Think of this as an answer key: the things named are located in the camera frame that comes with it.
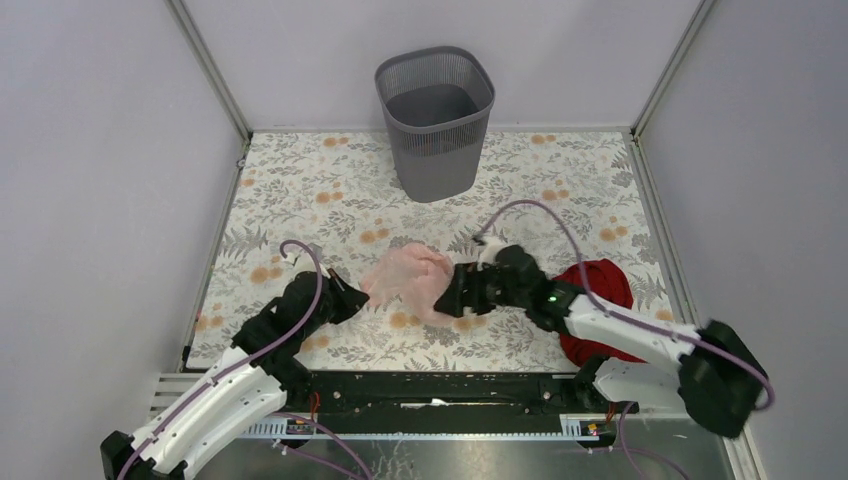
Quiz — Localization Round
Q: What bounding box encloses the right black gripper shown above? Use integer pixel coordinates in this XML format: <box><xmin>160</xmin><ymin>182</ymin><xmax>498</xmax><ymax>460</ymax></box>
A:
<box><xmin>432</xmin><ymin>260</ymin><xmax>529</xmax><ymax>317</ymax></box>

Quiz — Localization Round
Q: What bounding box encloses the pink plastic trash bag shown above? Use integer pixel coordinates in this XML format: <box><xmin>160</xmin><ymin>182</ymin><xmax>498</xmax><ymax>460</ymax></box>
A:
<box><xmin>359</xmin><ymin>243</ymin><xmax>454</xmax><ymax>327</ymax></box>

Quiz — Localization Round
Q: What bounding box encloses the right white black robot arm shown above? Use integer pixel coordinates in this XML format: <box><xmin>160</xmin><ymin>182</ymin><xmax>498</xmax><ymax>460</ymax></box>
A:
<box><xmin>433</xmin><ymin>244</ymin><xmax>774</xmax><ymax>438</ymax></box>

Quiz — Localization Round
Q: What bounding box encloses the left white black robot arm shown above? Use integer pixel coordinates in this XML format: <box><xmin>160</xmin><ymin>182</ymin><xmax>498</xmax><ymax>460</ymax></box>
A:
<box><xmin>100</xmin><ymin>270</ymin><xmax>369</xmax><ymax>479</ymax></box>

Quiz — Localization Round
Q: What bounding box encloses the grey plastic trash bin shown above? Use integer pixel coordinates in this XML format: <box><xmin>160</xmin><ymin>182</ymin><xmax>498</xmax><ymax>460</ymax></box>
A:
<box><xmin>374</xmin><ymin>46</ymin><xmax>496</xmax><ymax>203</ymax></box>

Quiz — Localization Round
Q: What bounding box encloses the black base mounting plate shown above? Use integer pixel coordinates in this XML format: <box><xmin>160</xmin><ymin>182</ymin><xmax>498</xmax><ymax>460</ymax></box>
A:
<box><xmin>281</xmin><ymin>370</ymin><xmax>625</xmax><ymax>424</ymax></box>

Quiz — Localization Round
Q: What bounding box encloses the red cloth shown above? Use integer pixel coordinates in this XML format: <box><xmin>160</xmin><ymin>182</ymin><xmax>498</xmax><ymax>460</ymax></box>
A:
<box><xmin>559</xmin><ymin>259</ymin><xmax>643</xmax><ymax>367</ymax></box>

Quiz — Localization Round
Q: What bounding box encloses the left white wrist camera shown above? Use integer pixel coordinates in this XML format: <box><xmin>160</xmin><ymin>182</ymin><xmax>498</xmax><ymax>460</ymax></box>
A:
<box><xmin>284</xmin><ymin>243</ymin><xmax>328</xmax><ymax>275</ymax></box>

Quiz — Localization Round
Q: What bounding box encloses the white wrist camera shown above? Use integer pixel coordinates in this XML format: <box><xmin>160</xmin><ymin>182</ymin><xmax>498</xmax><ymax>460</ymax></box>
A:
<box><xmin>284</xmin><ymin>243</ymin><xmax>328</xmax><ymax>275</ymax></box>
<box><xmin>472</xmin><ymin>235</ymin><xmax>509</xmax><ymax>264</ymax></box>

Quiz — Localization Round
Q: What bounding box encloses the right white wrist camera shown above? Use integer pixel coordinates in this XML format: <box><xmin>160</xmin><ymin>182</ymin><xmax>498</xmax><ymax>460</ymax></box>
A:
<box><xmin>472</xmin><ymin>235</ymin><xmax>509</xmax><ymax>264</ymax></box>

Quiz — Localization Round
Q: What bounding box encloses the grey slotted cable duct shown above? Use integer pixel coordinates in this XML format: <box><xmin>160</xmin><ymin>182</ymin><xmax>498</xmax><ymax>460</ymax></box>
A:
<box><xmin>238</xmin><ymin>415</ymin><xmax>601</xmax><ymax>442</ymax></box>

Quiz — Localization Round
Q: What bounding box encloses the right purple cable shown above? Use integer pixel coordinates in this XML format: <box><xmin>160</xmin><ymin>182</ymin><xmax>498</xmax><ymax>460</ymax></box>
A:
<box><xmin>473</xmin><ymin>199</ymin><xmax>776</xmax><ymax>480</ymax></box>

